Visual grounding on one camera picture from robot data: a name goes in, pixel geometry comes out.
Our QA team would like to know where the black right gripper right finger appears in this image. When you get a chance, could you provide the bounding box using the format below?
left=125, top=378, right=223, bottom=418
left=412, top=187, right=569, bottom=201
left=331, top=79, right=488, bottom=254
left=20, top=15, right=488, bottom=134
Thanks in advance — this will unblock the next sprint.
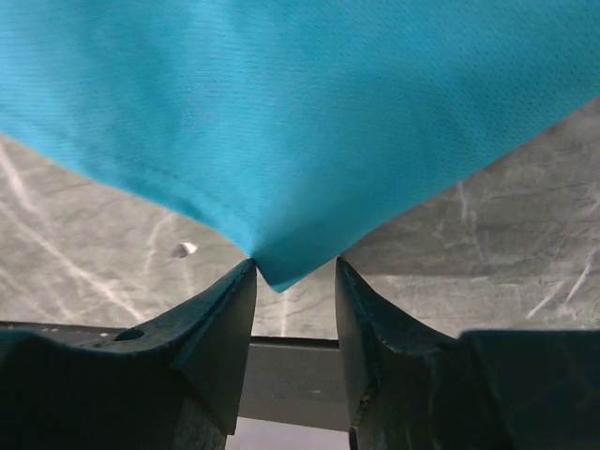
left=335, top=259, right=599, bottom=449

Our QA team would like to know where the teal t shirt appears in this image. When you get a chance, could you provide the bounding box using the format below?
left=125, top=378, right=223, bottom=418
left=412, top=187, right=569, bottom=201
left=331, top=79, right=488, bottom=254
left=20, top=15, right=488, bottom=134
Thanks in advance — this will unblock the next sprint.
left=1, top=1, right=599, bottom=291

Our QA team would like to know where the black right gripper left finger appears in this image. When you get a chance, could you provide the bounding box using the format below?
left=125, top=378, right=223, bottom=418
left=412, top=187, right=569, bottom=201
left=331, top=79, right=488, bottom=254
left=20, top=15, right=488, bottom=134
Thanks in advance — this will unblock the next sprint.
left=1, top=260, right=257, bottom=449

